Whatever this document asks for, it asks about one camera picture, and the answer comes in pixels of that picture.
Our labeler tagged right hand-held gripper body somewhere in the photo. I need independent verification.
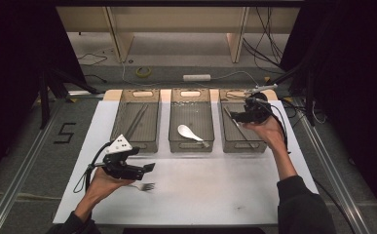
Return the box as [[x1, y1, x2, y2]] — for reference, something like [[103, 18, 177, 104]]
[[238, 83, 279, 125]]

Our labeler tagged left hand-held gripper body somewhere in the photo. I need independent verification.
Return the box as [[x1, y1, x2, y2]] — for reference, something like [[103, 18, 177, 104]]
[[102, 134, 146, 181]]

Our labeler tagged metal fork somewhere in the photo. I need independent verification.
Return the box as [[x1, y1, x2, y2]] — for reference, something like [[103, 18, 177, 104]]
[[124, 182, 157, 193]]

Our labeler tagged grey translucent plastic bin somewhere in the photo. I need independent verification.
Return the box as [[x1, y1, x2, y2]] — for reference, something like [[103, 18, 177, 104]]
[[168, 88, 215, 154], [110, 88, 162, 154], [218, 88, 269, 154]]

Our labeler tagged white ceramic spoon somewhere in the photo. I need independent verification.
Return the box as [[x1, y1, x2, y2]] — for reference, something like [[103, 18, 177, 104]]
[[176, 124, 210, 148]]

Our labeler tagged person's left hand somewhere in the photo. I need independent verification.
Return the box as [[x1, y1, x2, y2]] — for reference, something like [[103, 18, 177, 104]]
[[85, 166, 135, 207]]

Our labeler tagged person's right hand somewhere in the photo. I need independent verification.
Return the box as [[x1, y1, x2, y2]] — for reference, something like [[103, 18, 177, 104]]
[[243, 115, 290, 154]]

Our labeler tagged white power strip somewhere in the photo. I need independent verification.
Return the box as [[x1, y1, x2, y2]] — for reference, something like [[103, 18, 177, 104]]
[[182, 73, 212, 83]]

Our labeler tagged black metal stand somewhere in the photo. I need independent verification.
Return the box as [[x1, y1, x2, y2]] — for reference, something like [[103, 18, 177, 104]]
[[260, 61, 317, 127], [38, 69, 99, 130]]

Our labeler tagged white table mat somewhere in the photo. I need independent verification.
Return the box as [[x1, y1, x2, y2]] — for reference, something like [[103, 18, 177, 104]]
[[52, 99, 320, 227]]

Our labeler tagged yellow tape roll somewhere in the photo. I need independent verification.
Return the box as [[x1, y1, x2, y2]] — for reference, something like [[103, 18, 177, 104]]
[[134, 66, 152, 79]]

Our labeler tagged dark curtain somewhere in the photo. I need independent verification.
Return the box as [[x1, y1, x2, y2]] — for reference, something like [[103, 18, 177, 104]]
[[280, 0, 377, 225], [0, 0, 87, 189]]

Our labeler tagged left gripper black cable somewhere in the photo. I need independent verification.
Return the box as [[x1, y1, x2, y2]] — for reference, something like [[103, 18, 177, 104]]
[[73, 141, 112, 195]]

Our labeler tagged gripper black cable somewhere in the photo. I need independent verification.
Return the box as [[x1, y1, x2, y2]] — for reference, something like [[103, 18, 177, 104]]
[[263, 99, 291, 154], [73, 141, 112, 195]]

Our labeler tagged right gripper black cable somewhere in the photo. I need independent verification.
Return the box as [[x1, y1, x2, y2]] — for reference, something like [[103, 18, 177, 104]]
[[263, 99, 291, 154]]

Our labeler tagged white power strip cable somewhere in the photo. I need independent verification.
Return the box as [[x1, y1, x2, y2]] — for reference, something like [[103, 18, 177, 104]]
[[209, 70, 262, 89]]

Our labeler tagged bundle of black cables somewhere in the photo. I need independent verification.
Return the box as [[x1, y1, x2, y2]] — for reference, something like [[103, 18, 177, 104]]
[[243, 6, 286, 76]]

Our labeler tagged thin black floor cable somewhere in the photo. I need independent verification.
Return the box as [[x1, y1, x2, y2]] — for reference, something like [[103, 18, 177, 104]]
[[77, 53, 108, 67]]

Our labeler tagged aluminium floor rail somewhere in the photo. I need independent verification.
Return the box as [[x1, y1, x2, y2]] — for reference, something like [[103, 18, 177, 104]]
[[292, 97, 372, 234], [0, 97, 67, 234]]

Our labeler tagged light wooden furniture frame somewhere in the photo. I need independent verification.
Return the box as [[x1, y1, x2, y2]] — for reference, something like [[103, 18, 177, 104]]
[[56, 6, 302, 64]]

